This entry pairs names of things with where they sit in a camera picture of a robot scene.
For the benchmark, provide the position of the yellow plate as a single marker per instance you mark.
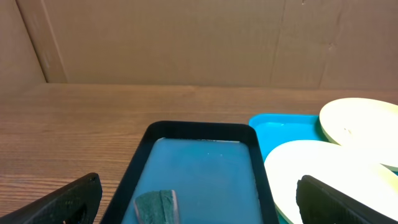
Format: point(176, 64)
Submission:
point(365, 125)
point(356, 176)

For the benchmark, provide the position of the blue serving tray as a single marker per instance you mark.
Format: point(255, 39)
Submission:
point(275, 129)

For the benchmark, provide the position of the black water tray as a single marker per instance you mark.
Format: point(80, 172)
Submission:
point(215, 169)

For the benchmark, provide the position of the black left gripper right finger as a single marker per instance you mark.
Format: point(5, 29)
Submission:
point(321, 204)

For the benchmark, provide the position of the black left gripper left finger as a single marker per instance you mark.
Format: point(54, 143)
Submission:
point(77, 202)

